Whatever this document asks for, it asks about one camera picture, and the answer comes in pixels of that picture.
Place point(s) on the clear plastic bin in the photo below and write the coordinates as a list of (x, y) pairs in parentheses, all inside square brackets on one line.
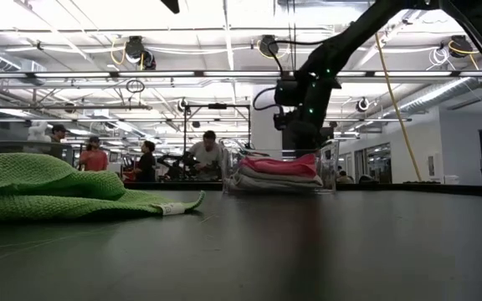
[(329, 167)]

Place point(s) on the pink microfiber towel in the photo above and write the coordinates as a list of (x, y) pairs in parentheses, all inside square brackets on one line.
[(283, 166)]

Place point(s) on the green microfiber towel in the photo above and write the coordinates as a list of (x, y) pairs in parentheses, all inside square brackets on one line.
[(36, 188)]

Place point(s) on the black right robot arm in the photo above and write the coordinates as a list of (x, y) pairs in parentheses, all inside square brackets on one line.
[(350, 37)]

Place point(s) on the black background robot arm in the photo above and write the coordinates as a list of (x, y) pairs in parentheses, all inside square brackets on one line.
[(174, 165)]

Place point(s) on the white round pillar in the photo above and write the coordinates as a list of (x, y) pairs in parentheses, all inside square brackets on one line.
[(264, 129)]

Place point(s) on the person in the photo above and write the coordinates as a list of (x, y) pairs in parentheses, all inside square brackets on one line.
[(59, 134), (207, 154), (93, 161), (343, 179), (145, 165)]

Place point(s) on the long ceiling light strip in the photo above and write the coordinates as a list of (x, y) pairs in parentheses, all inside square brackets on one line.
[(140, 74)]

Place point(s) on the white rounded figure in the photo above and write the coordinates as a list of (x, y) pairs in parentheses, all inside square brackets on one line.
[(38, 133)]

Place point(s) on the black overhead frame rig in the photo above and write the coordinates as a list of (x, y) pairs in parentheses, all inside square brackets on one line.
[(217, 106)]

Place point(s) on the grey glass enclosure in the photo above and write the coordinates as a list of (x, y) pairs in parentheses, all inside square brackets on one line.
[(15, 148)]

